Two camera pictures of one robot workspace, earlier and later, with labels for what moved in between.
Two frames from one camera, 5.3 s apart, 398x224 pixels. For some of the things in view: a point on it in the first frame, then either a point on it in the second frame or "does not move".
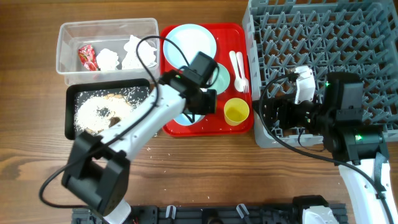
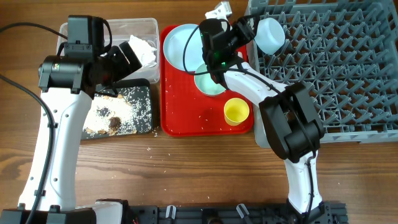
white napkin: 132,60 does not move
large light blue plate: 191,39 does not move
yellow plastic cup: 236,111 does not move
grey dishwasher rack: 349,37 does not move
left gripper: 209,104 -> 124,68
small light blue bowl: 182,119 -> 270,35
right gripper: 279,105 -> 240,35
